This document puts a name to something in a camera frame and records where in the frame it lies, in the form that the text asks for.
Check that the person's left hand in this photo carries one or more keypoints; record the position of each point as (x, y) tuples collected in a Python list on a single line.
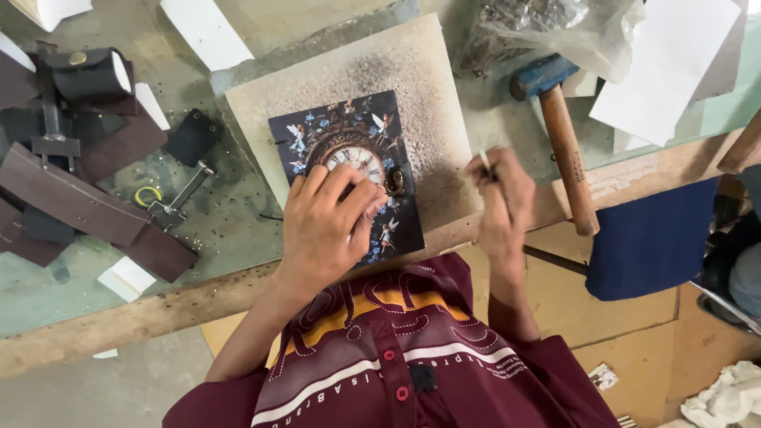
[(321, 232)]

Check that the person's right hand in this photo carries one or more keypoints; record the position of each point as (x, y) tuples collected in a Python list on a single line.
[(505, 208)]

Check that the person's right fingers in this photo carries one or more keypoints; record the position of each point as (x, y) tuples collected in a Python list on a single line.
[(499, 169)]

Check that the small metal punch tool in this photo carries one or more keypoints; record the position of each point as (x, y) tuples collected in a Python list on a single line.
[(486, 161)]

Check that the dark clock print leather cover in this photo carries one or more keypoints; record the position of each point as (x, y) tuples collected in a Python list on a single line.
[(351, 136)]

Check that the brass clasp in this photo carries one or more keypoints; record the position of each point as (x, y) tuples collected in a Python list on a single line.
[(395, 183)]

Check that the plastic bag of metal parts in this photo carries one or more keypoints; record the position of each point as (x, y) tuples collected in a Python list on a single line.
[(535, 29)]

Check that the beige stone work slab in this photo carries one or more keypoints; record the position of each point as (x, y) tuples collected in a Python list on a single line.
[(386, 71)]

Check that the dark blue cloth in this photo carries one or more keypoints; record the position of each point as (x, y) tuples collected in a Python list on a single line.
[(651, 241)]

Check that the large white paper sheets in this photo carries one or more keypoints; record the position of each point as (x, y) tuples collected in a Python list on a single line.
[(666, 65)]

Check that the maroon printed shirt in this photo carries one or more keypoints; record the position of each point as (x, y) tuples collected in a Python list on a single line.
[(404, 356)]

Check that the small printed card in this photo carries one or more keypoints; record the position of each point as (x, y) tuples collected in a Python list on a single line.
[(603, 376)]

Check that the small black leather piece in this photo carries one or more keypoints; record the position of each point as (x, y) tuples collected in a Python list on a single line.
[(191, 138)]

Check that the crumpled white cloth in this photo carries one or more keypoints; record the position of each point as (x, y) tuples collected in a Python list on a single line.
[(725, 398)]

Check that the metal angled punch tool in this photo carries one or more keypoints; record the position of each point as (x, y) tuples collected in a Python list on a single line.
[(178, 199)]

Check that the long white paper strip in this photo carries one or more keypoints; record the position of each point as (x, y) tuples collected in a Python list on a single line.
[(205, 33)]

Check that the short brown leather piece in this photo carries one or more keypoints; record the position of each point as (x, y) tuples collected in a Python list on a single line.
[(160, 252)]

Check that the narrow white paper strip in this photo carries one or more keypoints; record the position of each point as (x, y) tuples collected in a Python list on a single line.
[(151, 106)]

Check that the wide brown leather piece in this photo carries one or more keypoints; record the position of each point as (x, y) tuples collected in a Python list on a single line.
[(122, 142)]

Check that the small white paper block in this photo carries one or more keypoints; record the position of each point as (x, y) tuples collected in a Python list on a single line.
[(126, 278)]

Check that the black leather pouch brass snap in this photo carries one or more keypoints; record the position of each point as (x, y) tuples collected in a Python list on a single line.
[(86, 74)]

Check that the long brown leather strip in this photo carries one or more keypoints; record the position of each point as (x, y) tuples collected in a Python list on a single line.
[(71, 193)]

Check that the metal T-shaped punch tool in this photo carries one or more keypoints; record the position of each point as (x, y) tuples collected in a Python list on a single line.
[(52, 128)]

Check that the folded white paper stack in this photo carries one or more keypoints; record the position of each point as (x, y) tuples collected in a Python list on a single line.
[(53, 10)]

